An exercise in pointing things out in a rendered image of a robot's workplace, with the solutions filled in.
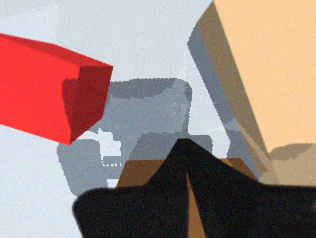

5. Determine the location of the tan flat board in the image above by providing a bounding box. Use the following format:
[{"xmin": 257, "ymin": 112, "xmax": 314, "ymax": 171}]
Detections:
[{"xmin": 196, "ymin": 0, "xmax": 316, "ymax": 187}]

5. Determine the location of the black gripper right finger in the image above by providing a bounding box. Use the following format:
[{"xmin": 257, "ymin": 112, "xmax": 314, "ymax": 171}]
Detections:
[{"xmin": 184, "ymin": 138, "xmax": 316, "ymax": 238}]

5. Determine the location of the orange square block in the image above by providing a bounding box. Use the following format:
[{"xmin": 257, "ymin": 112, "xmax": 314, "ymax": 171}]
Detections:
[{"xmin": 116, "ymin": 158, "xmax": 260, "ymax": 238}]

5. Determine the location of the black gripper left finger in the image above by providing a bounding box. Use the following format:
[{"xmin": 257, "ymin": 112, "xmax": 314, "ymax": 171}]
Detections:
[{"xmin": 72, "ymin": 138, "xmax": 189, "ymax": 238}]

